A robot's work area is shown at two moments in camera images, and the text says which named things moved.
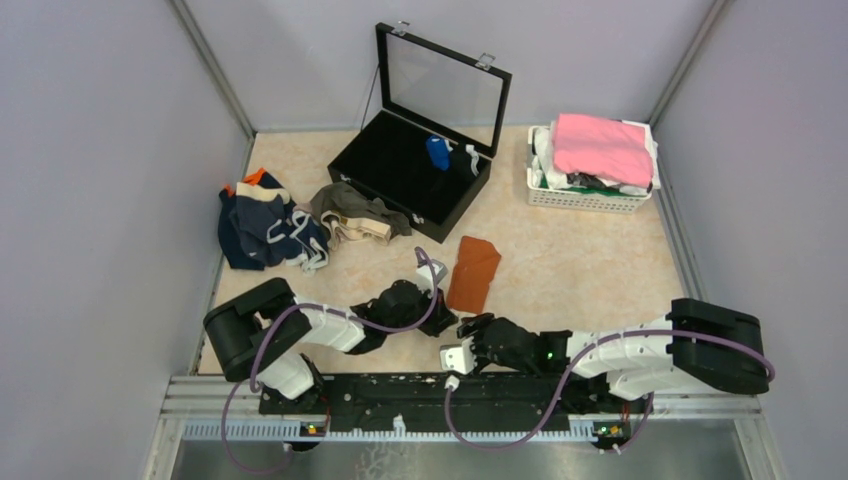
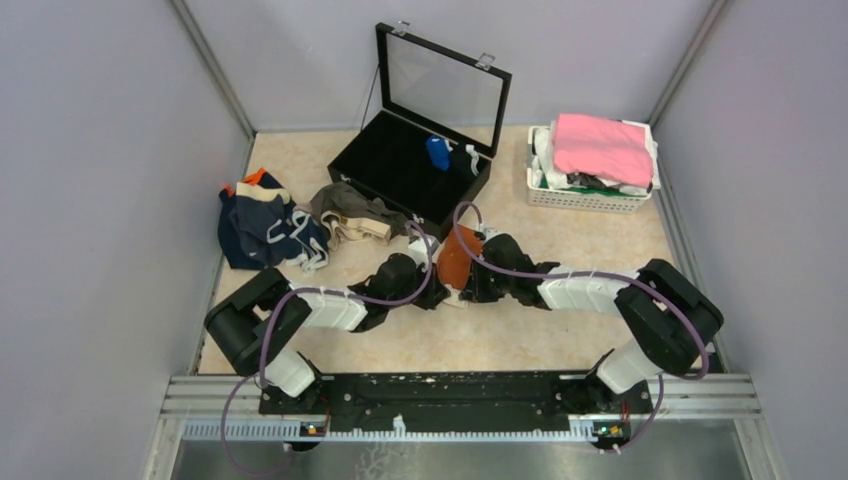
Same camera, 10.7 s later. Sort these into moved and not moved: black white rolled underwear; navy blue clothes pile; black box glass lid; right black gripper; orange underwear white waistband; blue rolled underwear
Moved: orange underwear white waistband; right black gripper
Not moved: black white rolled underwear; black box glass lid; navy blue clothes pile; blue rolled underwear
